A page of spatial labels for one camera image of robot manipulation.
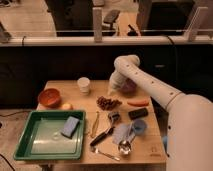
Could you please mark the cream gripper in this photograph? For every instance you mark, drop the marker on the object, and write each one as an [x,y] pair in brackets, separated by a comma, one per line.
[112,89]

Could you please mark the bunch of red grapes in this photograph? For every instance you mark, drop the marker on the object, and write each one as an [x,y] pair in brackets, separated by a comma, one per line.
[107,103]

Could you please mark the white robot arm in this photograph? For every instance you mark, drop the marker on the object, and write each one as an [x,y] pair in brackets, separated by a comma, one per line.
[190,121]

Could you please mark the purple bowl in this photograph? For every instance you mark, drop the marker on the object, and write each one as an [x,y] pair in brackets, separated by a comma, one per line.
[128,87]

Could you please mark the red bowl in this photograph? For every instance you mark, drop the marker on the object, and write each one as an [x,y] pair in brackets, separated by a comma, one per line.
[49,97]

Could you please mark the white paper cup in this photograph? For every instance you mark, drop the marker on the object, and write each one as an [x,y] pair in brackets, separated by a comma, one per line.
[84,85]

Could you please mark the orange carrot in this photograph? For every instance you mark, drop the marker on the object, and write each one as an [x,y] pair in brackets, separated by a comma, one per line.
[138,103]

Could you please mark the yellow-green tongs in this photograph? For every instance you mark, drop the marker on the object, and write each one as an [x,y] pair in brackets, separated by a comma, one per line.
[94,125]

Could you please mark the black rectangular block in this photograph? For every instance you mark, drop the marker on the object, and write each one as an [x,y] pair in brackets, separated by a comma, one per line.
[142,112]

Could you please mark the grey blue cloth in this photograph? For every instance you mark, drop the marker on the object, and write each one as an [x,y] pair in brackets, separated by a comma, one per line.
[123,132]

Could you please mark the blue measuring cup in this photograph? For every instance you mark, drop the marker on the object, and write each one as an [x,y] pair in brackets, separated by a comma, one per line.
[139,126]

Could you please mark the small yellow apple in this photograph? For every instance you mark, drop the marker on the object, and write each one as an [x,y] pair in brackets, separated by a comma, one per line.
[67,106]

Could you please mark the blue sponge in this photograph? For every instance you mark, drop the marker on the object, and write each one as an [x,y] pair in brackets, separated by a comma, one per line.
[70,126]

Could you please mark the metal measuring spoon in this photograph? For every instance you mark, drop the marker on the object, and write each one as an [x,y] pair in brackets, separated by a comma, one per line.
[124,145]

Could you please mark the silver fork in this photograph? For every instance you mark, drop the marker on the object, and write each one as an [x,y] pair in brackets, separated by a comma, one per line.
[97,151]

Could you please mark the black office chair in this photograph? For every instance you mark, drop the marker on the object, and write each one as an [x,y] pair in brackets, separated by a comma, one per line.
[111,17]

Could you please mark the blue box on floor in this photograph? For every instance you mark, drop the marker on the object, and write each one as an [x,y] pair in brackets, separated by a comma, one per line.
[164,139]

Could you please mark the green plastic tray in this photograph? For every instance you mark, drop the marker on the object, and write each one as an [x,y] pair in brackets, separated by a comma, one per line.
[42,137]

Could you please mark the black handled peeler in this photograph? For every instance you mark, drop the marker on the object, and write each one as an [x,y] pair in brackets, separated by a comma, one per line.
[113,118]

